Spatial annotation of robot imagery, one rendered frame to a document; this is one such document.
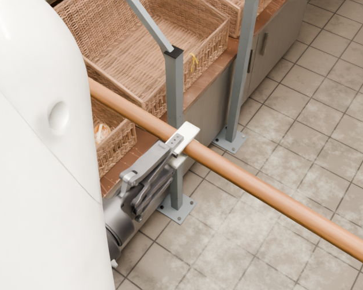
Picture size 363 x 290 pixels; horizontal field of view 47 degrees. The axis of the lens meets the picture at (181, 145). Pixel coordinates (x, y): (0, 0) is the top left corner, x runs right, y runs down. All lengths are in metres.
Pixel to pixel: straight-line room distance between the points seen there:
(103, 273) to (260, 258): 1.74
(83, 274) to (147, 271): 1.69
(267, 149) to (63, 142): 2.06
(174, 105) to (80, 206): 1.19
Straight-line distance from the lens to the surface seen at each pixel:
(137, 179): 0.62
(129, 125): 1.38
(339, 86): 2.63
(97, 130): 1.45
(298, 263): 1.95
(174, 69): 1.25
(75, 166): 0.19
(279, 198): 0.68
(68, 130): 0.18
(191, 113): 1.67
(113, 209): 0.63
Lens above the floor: 1.77
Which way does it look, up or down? 54 degrees down
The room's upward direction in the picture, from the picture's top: straight up
